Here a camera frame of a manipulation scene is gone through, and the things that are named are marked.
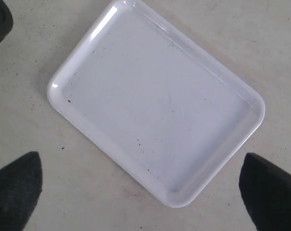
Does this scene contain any white rectangular plastic tray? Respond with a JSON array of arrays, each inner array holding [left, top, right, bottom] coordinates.
[[47, 0, 265, 208]]

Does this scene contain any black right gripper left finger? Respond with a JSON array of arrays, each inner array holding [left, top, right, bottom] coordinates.
[[0, 152, 43, 231]]

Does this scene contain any black weight plate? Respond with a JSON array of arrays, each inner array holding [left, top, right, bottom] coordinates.
[[0, 0, 13, 43]]

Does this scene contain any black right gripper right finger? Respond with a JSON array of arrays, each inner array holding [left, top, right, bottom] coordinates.
[[239, 153, 291, 231]]

